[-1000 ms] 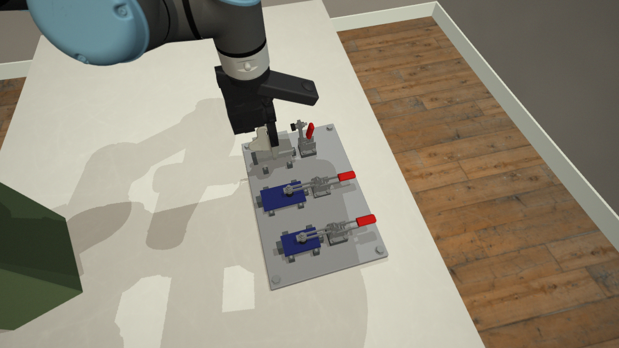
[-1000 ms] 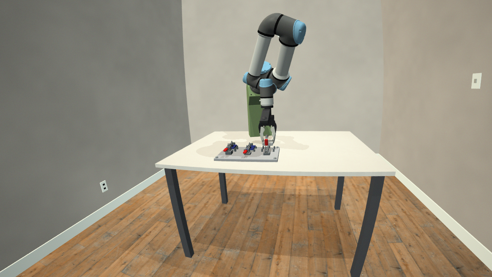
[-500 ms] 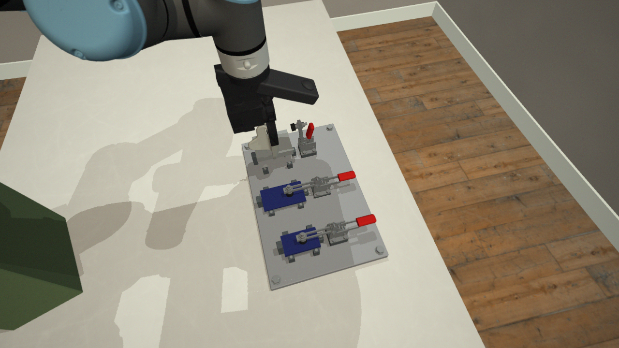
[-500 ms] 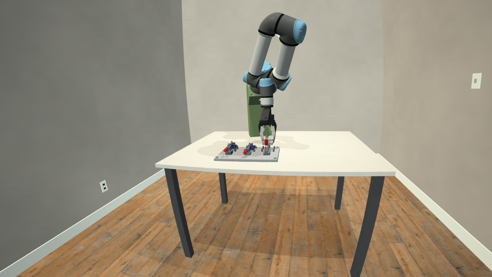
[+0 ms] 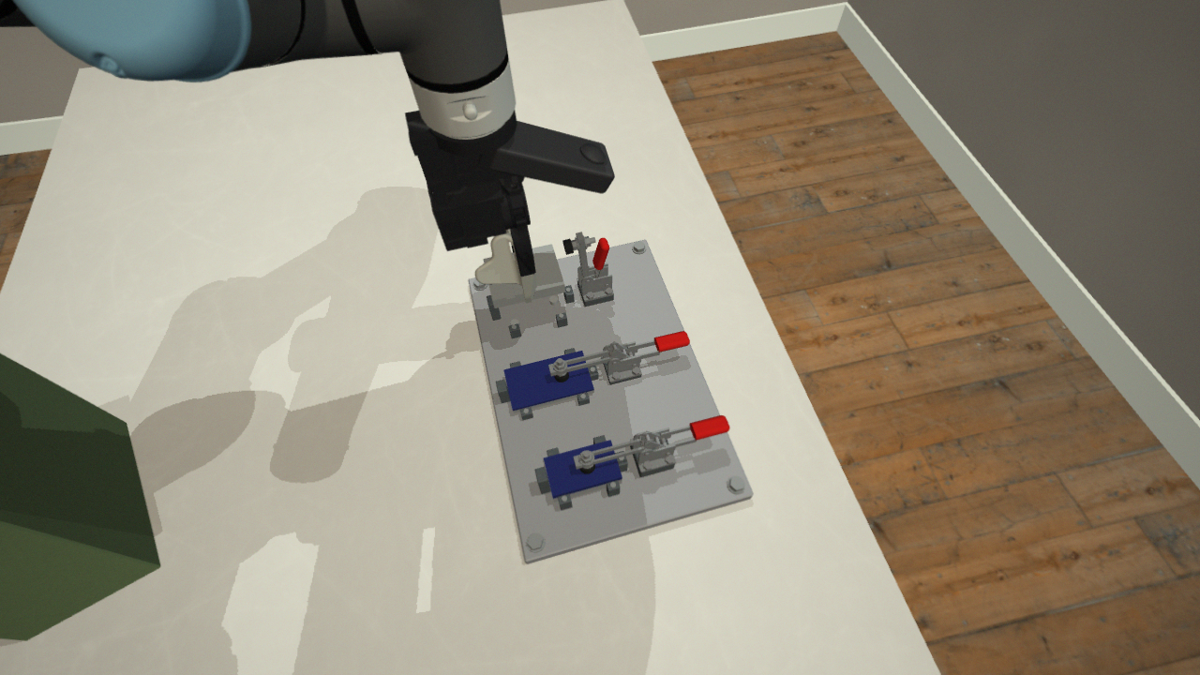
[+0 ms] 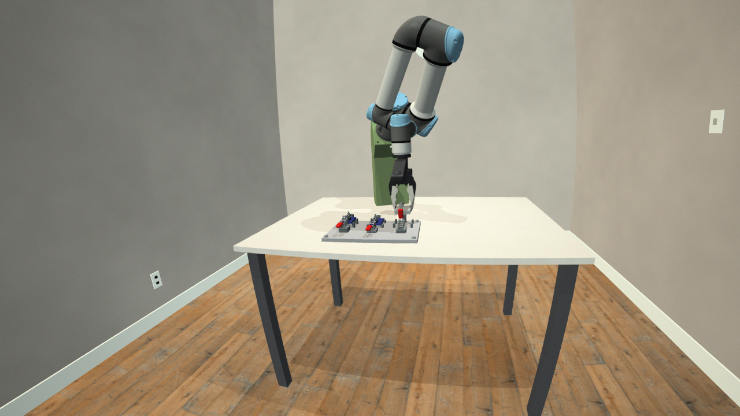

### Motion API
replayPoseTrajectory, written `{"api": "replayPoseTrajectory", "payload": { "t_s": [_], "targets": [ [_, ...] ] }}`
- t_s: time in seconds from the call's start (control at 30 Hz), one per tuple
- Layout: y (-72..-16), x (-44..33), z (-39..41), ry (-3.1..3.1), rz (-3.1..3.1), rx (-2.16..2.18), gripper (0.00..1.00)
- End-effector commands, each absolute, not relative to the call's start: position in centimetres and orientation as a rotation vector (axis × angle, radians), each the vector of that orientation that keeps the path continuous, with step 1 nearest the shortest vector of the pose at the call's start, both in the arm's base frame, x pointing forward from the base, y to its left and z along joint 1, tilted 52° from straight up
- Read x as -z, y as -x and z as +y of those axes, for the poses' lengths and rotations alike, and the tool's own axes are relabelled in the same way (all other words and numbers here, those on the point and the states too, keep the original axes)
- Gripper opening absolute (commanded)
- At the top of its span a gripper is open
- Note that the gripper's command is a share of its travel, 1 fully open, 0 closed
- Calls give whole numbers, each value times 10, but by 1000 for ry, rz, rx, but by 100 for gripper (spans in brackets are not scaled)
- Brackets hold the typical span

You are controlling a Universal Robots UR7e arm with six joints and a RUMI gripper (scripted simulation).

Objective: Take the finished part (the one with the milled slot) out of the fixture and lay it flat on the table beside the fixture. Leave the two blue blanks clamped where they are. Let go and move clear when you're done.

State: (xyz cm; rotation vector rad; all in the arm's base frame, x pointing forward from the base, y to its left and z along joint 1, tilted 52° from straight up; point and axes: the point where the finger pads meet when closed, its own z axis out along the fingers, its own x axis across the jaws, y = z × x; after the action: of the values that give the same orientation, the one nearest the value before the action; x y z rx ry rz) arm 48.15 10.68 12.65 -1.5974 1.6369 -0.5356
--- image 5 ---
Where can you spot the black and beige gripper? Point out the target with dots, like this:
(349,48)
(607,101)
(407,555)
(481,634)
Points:
(473,191)

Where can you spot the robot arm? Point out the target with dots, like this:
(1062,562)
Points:
(447,46)

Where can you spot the toggle clamp with red handle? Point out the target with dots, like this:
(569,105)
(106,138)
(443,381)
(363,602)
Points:
(648,460)
(620,362)

